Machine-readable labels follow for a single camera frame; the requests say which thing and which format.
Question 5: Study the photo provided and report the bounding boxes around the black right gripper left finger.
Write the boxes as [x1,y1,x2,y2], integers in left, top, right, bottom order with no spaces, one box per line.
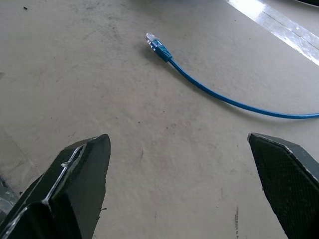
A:
[0,133,111,239]

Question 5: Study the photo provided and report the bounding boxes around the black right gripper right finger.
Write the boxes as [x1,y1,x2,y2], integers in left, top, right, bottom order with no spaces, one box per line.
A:
[247,132,319,239]

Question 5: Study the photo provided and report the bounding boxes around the blue Ethernet cable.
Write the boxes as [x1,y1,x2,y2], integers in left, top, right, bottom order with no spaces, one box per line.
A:
[144,32,319,120]

